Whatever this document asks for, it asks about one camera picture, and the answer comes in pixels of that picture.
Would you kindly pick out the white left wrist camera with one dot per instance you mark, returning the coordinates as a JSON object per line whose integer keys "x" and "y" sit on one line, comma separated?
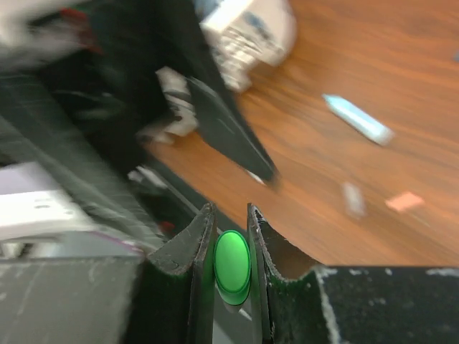
{"x": 244, "y": 35}

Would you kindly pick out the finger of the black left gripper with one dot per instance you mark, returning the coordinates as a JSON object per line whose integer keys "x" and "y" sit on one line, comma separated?
{"x": 228, "y": 133}

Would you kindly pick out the light blue highlighter pen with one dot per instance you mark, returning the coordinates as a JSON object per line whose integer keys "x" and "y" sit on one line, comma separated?
{"x": 359, "y": 120}

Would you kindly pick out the clear pen cap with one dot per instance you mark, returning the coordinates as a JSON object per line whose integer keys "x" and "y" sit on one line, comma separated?
{"x": 354, "y": 200}

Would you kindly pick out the orange pen cap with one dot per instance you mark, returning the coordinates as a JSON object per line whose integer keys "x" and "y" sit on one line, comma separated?
{"x": 404, "y": 202}

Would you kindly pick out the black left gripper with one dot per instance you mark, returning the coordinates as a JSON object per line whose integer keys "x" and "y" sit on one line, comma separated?
{"x": 111, "y": 88}

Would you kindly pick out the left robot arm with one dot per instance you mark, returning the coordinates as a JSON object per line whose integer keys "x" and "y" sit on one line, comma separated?
{"x": 34, "y": 37}

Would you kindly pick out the green highlighter cap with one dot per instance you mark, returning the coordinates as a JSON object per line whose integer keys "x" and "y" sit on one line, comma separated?
{"x": 232, "y": 267}

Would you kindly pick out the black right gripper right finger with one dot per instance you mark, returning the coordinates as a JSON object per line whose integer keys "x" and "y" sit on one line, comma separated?
{"x": 285, "y": 310}

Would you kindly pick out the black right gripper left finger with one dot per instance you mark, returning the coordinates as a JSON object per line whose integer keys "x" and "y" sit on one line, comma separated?
{"x": 173, "y": 297}

